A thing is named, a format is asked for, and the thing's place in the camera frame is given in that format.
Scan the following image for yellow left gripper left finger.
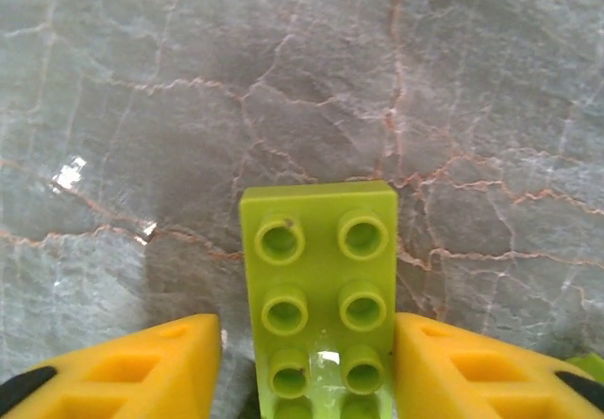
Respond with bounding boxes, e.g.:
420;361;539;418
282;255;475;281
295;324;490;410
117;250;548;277
0;313;223;419

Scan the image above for lime green eight-stud lego brick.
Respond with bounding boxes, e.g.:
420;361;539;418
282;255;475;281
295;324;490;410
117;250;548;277
239;180;399;419

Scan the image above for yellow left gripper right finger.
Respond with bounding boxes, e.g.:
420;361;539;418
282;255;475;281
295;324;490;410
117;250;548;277
392;312;604;419

